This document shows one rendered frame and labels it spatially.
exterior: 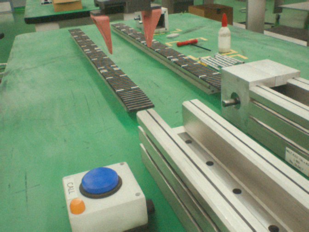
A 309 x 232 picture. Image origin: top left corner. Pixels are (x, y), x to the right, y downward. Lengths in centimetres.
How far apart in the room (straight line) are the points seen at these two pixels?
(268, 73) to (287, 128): 13
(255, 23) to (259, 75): 251
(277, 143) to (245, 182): 15
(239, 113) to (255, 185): 25
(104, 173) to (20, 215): 15
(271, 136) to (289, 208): 22
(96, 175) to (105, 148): 20
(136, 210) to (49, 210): 15
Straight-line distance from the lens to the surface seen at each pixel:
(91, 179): 38
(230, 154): 42
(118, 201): 37
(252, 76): 59
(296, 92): 60
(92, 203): 37
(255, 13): 308
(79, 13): 254
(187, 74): 86
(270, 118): 54
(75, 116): 74
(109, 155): 57
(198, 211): 35
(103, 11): 66
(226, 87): 63
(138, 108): 65
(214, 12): 439
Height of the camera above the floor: 106
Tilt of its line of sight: 24 degrees down
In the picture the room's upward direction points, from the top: 5 degrees counter-clockwise
